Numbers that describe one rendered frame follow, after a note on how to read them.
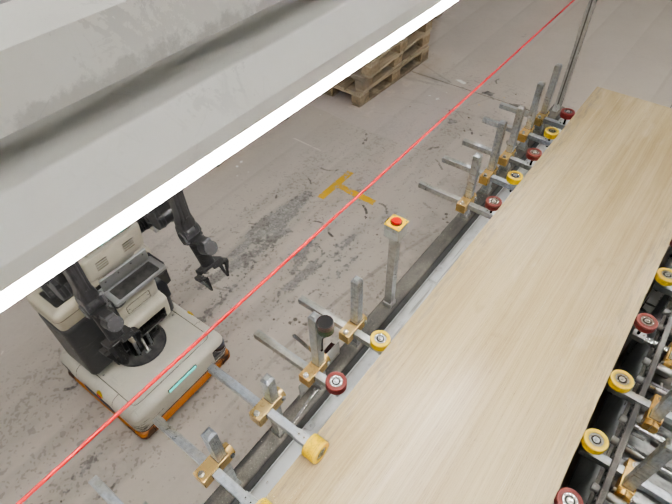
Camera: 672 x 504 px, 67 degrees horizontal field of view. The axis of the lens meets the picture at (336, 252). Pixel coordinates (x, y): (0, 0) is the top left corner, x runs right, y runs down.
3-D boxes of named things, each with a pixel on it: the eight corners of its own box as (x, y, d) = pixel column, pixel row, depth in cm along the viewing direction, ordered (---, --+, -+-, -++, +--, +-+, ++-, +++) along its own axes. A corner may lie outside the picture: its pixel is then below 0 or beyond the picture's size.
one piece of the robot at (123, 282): (102, 312, 214) (82, 278, 198) (153, 271, 229) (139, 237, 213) (126, 330, 207) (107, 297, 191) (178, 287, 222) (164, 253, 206)
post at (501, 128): (480, 194, 291) (498, 121, 256) (483, 191, 293) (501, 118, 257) (486, 197, 289) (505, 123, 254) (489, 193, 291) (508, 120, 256)
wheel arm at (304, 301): (298, 304, 223) (297, 298, 220) (303, 299, 225) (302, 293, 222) (381, 356, 205) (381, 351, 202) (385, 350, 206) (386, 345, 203)
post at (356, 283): (350, 348, 226) (350, 279, 191) (355, 343, 228) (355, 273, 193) (356, 352, 225) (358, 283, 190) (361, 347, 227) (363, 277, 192)
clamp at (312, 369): (299, 381, 197) (298, 374, 193) (321, 356, 204) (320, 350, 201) (310, 389, 195) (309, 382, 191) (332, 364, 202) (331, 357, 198)
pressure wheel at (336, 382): (322, 397, 195) (320, 382, 187) (334, 381, 199) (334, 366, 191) (338, 409, 192) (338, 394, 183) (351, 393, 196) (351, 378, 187)
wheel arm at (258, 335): (254, 339, 210) (252, 333, 207) (259, 333, 212) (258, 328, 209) (338, 398, 192) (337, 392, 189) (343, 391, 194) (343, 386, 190)
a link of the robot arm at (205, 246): (192, 220, 201) (175, 233, 196) (208, 221, 192) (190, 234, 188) (208, 245, 206) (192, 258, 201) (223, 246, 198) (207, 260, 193)
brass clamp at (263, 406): (249, 418, 177) (247, 411, 173) (275, 389, 184) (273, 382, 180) (262, 428, 174) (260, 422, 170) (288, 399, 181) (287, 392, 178)
